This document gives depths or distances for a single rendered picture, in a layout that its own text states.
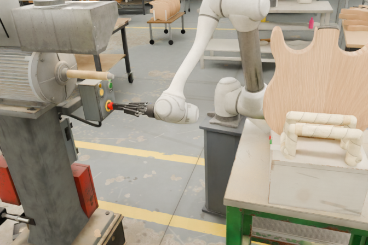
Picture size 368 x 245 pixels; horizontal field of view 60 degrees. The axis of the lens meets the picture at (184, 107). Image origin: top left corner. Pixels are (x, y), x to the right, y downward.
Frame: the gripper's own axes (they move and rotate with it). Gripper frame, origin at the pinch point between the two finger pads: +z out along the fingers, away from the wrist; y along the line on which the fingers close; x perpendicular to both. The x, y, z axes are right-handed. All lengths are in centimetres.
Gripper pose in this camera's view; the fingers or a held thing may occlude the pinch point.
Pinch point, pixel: (119, 106)
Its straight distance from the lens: 165.8
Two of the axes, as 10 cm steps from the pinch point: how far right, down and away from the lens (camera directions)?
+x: -0.5, -9.0, -4.4
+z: -9.5, -0.9, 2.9
